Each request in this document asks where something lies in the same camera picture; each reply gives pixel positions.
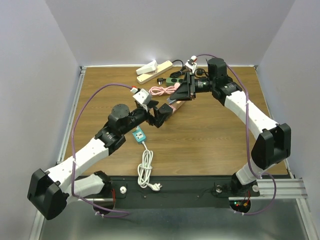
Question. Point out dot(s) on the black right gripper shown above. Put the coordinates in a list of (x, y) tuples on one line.
[(187, 90)]

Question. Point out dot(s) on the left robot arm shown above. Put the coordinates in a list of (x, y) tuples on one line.
[(51, 190)]

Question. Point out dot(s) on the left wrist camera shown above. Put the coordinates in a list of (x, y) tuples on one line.
[(143, 97)]

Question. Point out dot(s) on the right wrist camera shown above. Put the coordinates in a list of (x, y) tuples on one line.
[(191, 64)]

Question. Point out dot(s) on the black charger block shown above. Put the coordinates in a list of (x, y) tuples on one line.
[(165, 111)]

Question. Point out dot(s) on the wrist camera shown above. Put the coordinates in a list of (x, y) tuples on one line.
[(143, 97), (191, 64)]

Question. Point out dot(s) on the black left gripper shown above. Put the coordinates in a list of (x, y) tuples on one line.
[(157, 120)]

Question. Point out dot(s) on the aluminium frame rail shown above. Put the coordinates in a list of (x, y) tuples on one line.
[(39, 218)]

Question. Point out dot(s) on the cream power strip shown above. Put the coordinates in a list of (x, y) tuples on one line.
[(161, 68)]

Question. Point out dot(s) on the green power strip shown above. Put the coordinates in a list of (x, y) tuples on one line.
[(171, 81)]

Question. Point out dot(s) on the white wedge adapter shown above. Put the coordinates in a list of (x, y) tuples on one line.
[(147, 68)]

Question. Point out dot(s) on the pink power strip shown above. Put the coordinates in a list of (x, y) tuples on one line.
[(176, 105)]

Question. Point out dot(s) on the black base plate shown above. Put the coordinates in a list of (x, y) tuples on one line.
[(189, 191)]

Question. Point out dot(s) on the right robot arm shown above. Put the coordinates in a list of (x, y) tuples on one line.
[(272, 140)]

